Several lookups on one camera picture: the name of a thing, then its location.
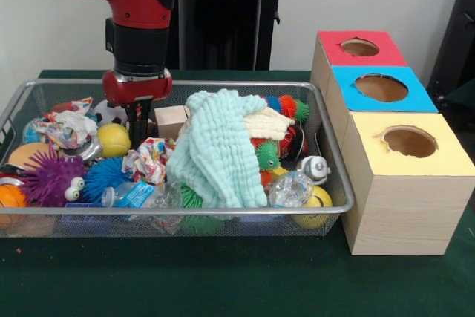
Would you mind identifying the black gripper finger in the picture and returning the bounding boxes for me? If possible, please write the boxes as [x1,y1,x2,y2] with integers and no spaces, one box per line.
[127,102,142,150]
[140,99,154,148]

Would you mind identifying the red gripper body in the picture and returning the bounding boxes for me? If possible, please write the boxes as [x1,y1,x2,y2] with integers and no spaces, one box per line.
[102,68,174,111]

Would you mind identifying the mint waffle cloth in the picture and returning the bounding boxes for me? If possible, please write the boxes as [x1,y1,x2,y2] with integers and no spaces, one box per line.
[166,89,268,209]

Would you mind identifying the cream waffle cloth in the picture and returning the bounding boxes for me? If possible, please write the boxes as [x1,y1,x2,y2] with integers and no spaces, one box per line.
[243,107,295,140]

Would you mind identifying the multicolour spiky caterpillar toy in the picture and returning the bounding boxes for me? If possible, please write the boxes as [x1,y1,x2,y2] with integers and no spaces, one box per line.
[259,94,309,122]

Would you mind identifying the wooden box with three holes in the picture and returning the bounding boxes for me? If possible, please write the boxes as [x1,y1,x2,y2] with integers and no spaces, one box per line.
[309,30,475,257]

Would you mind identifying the small colourful crumpled paper ball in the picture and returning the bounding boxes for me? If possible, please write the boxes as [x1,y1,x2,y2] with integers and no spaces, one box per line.
[121,137,177,186]

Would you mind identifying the blue spiky ball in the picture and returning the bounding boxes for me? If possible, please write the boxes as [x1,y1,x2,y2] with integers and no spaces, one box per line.
[83,157,129,205]

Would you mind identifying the long colourful crumpled wrapper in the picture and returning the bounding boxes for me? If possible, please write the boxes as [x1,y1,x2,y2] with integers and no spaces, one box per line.
[33,97,99,149]

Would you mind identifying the crushed bottle with blue label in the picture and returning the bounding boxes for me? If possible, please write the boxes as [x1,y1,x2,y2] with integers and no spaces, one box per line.
[102,182,183,209]

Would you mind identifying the plain green spiky ball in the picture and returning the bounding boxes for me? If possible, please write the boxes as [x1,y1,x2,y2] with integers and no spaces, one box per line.
[180,182,205,207]

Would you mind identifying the purple spiky ball with eyes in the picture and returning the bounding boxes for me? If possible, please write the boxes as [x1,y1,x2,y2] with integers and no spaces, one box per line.
[20,148,87,207]

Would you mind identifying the green spiky ball with eyes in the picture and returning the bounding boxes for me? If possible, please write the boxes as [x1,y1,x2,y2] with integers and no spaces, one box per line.
[255,140,283,172]

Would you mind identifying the dark green table cloth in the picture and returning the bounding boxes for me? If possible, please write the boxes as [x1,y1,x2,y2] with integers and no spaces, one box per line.
[0,68,475,317]
[443,78,475,112]

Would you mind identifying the black stand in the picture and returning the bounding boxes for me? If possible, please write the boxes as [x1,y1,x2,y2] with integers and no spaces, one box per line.
[426,0,475,110]

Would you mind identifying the silver wire mesh bin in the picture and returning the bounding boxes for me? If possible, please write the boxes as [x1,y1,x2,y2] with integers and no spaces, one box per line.
[0,78,356,239]

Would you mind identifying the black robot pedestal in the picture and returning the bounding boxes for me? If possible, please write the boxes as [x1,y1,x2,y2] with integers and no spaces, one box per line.
[165,0,300,71]

